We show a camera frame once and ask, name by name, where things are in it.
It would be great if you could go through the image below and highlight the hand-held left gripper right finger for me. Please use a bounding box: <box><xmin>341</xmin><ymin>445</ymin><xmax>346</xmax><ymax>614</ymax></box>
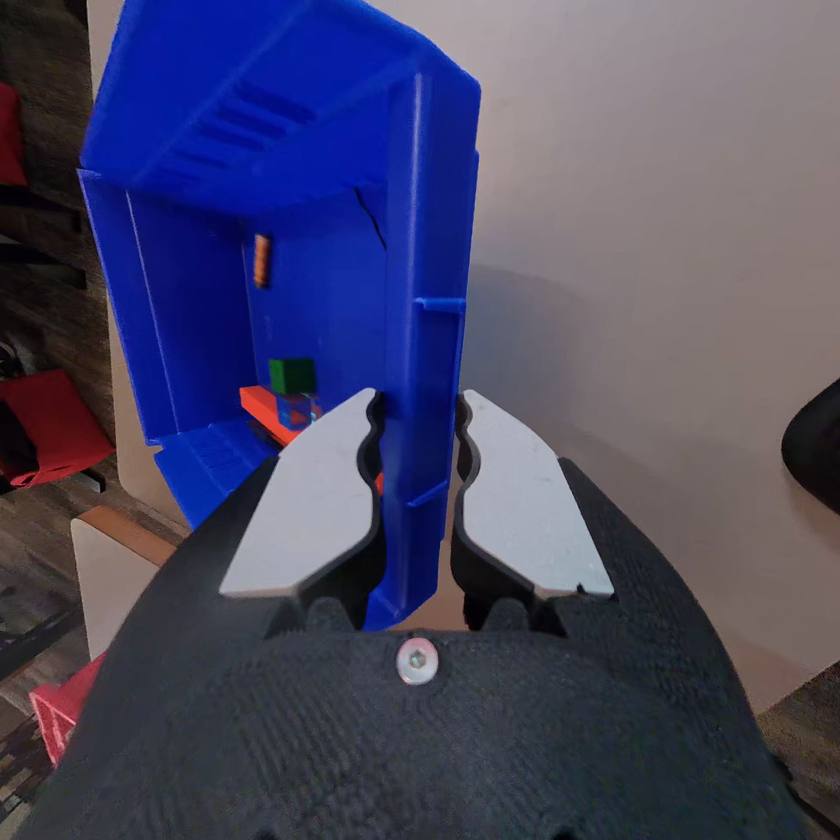
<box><xmin>451</xmin><ymin>390</ymin><xmax>616</xmax><ymax>599</ymax></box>

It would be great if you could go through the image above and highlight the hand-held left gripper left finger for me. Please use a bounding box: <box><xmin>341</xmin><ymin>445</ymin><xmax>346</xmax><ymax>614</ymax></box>
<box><xmin>220</xmin><ymin>389</ymin><xmax>385</xmax><ymax>599</ymax></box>

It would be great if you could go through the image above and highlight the green wooden cube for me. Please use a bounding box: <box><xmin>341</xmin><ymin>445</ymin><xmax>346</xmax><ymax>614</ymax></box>
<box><xmin>269</xmin><ymin>357</ymin><xmax>316</xmax><ymax>395</ymax></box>

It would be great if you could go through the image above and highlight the blue plastic bin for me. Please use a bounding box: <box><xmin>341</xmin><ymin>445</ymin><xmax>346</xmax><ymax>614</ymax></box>
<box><xmin>77</xmin><ymin>0</ymin><xmax>482</xmax><ymax>632</ymax></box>

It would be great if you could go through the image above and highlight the clear blue cube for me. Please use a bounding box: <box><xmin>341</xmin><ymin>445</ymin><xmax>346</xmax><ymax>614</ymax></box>
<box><xmin>277</xmin><ymin>392</ymin><xmax>321</xmax><ymax>431</ymax></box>

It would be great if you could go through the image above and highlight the orange block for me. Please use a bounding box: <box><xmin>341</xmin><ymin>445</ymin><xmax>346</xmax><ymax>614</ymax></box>
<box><xmin>239</xmin><ymin>386</ymin><xmax>385</xmax><ymax>496</ymax></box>

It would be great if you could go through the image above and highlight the red bag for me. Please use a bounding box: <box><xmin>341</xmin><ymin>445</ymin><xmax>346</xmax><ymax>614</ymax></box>
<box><xmin>0</xmin><ymin>367</ymin><xmax>116</xmax><ymax>488</ymax></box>

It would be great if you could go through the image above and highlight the black seat cushion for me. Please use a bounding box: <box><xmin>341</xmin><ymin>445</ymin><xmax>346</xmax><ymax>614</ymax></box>
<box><xmin>781</xmin><ymin>379</ymin><xmax>840</xmax><ymax>516</ymax></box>

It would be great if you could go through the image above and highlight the large red ribbed bin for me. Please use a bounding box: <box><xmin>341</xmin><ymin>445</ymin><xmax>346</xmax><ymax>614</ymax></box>
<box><xmin>29</xmin><ymin>653</ymin><xmax>106</xmax><ymax>769</ymax></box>

